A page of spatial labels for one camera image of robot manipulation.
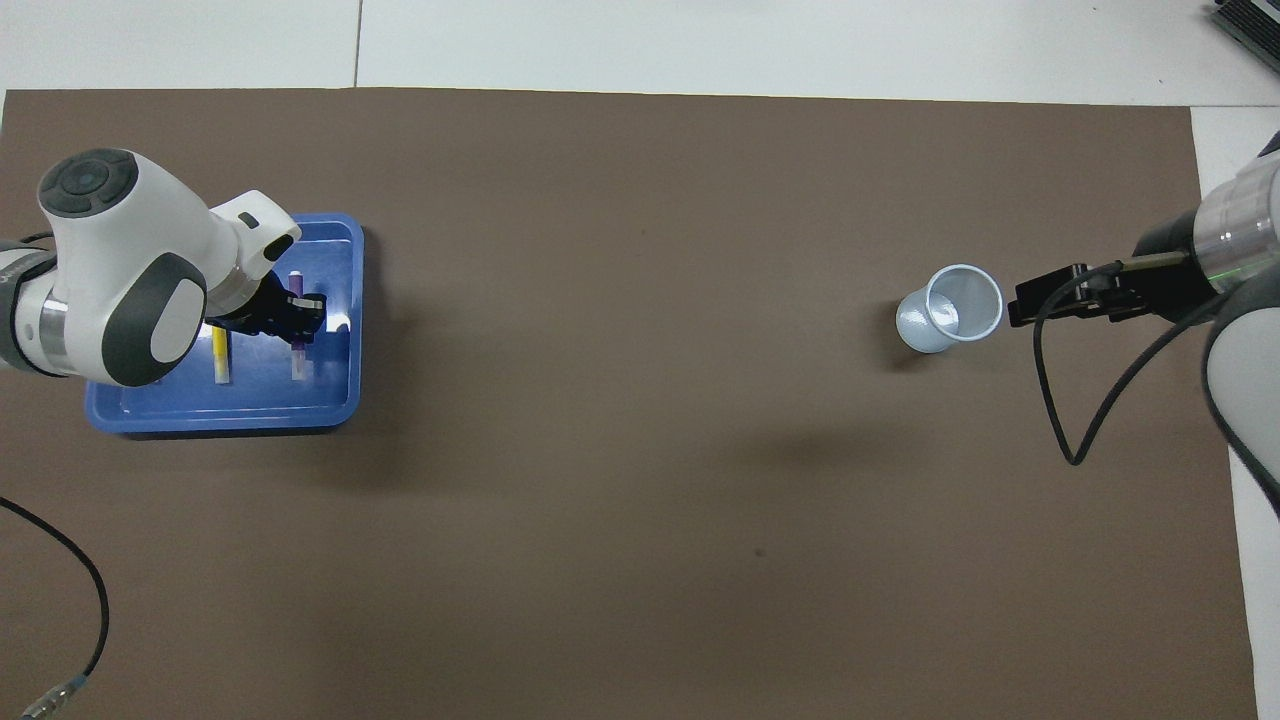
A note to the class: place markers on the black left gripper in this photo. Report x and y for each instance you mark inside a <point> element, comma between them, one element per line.
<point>255,310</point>

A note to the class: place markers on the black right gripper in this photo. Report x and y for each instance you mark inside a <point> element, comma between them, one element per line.
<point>1170,280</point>

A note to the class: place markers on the purple pen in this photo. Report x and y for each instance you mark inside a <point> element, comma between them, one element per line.
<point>297,355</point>

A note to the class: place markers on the yellow pen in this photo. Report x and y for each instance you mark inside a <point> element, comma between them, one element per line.
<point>220,360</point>

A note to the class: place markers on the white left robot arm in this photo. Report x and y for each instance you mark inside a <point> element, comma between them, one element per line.
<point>130,280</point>

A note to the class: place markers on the blue plastic tray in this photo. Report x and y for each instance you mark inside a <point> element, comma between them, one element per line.
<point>330,380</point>

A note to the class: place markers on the translucent plastic cup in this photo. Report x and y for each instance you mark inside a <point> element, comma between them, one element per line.
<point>925,325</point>

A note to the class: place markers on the grey laptop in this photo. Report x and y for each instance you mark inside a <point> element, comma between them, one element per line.
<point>1255,20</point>

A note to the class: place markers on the brown table mat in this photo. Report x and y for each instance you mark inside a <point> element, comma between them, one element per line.
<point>640,500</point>

